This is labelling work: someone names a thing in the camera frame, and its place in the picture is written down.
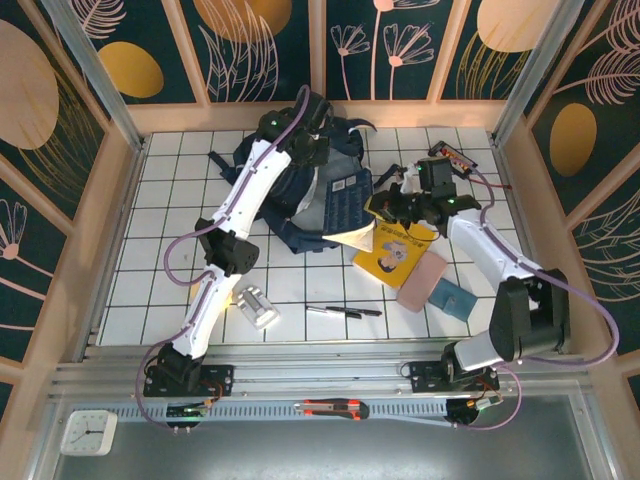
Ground blue book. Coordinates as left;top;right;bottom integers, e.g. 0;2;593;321
319;168;376;251

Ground yellow book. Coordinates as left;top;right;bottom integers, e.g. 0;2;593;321
352;219;437;290

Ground pink pencil case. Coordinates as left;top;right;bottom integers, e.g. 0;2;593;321
397;249;449;314

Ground navy blue backpack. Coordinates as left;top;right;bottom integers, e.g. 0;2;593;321
207;102;379;256

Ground black marker pen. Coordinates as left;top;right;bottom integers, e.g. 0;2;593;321
325;305;384;317

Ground teal snap wallet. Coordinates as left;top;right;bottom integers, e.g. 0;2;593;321
428;278;479;324

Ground silver black pen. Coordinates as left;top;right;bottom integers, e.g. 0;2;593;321
305;304;362;320

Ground black charger board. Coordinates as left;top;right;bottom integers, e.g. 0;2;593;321
428;141;479;180

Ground silver metal hinge block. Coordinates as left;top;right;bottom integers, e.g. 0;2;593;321
234;283;280;331

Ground red black utility knife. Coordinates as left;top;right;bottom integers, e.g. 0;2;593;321
293;398;371;421

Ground black controller board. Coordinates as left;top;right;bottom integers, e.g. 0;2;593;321
166;403;207;422
446;398;503;427

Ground white square clock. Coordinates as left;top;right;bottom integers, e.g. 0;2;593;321
60;409;119;456

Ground thin red wire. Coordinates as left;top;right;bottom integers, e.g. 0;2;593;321
472;174;515;191

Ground aluminium corner post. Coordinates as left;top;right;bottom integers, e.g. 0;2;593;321
491;0;587;146
39;0;149;154

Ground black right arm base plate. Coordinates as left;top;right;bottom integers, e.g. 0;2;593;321
408;359;501;396

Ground aluminium front rail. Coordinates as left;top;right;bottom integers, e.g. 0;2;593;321
47;342;589;401

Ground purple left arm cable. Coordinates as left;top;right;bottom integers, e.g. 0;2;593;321
134;85;312;432

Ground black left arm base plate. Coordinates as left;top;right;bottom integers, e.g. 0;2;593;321
143;364;236;399

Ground grey slotted cable duct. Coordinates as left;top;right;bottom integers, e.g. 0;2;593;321
107;399;451;427

